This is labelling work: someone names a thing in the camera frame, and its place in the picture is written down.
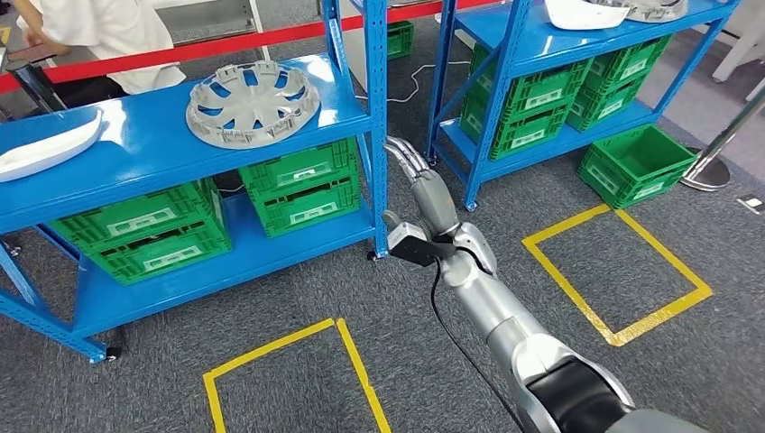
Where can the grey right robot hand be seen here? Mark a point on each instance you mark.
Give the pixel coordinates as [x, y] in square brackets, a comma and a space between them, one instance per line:
[436, 203]

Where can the grey plastic wheel hubcap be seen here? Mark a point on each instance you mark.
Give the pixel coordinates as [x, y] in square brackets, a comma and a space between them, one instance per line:
[657, 12]
[251, 107]

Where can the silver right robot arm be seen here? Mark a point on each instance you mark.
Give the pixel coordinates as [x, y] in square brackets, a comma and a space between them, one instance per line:
[496, 299]

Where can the blue metal shelf rack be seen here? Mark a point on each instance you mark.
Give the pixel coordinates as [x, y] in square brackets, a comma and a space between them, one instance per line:
[550, 42]
[149, 143]

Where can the white curved car part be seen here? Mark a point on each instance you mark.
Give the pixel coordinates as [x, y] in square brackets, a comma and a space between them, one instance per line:
[580, 15]
[42, 152]

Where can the yellow floor tape square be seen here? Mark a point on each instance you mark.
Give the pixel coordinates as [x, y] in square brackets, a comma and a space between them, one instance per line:
[618, 337]
[355, 355]

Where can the red barrier belt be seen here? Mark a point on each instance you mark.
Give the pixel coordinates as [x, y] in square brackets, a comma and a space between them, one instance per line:
[209, 48]

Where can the white desk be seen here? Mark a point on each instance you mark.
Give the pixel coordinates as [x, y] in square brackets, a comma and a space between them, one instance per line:
[203, 5]

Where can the floor socket plate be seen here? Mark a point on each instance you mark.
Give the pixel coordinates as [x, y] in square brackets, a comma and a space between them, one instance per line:
[752, 203]

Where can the person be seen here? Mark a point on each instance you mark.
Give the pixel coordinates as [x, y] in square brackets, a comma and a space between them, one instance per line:
[107, 36]

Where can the chrome stanchion post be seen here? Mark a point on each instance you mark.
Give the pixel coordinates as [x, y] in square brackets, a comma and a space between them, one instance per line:
[708, 173]

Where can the white table frame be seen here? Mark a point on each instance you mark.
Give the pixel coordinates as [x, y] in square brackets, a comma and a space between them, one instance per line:
[744, 36]

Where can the black stanchion post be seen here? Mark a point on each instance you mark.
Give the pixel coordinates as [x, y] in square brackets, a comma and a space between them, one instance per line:
[36, 86]

